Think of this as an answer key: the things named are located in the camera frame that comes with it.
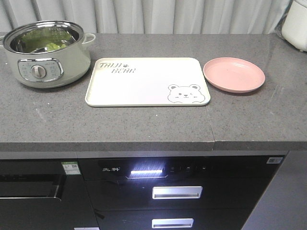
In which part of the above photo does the green lettuce leaf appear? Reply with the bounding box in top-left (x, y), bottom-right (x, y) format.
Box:
top-left (19, 31), bottom-right (76, 53)

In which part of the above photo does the silver drawer handle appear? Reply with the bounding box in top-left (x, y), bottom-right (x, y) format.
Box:
top-left (152, 186), bottom-right (203, 199)
top-left (152, 218), bottom-right (194, 229)

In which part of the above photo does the grey cabinet door panel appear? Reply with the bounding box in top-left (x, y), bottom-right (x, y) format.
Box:
top-left (242, 151), bottom-right (307, 230)

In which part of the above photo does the silver upper drawer handle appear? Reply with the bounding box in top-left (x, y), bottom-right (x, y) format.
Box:
top-left (152, 186), bottom-right (203, 199)

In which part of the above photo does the cream bear serving tray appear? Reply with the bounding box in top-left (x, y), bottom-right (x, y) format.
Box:
top-left (85, 57), bottom-right (211, 107)

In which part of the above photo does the white rice cooker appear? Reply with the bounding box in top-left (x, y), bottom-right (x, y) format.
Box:
top-left (282, 0), bottom-right (307, 52)

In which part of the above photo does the black drawer disinfection cabinet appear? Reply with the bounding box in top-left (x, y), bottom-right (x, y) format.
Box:
top-left (79, 154), bottom-right (284, 230)

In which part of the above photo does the silver lower drawer handle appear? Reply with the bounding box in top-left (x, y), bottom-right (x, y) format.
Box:
top-left (152, 218), bottom-right (194, 229)

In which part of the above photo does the black built-in dishwasher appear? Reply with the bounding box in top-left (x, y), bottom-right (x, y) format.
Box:
top-left (0, 152), bottom-right (99, 230)

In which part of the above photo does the pale green electric pot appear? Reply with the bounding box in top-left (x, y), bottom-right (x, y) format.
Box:
top-left (0, 20), bottom-right (96, 89)

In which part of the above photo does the white pleated curtain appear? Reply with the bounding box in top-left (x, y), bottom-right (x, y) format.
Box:
top-left (0, 0), bottom-right (291, 34)

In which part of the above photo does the pink round plate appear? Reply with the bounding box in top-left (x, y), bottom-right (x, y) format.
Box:
top-left (203, 57), bottom-right (265, 93)

